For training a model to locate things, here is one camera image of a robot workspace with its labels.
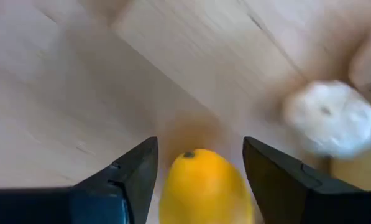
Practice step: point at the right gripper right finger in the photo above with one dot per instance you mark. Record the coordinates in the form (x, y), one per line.
(297, 202)

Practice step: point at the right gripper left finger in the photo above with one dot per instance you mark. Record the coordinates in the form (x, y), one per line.
(64, 207)

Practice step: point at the white garlic bulb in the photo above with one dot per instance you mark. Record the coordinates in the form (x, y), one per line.
(331, 121)

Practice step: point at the yellow lemon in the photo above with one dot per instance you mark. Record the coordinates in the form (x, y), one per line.
(204, 193)

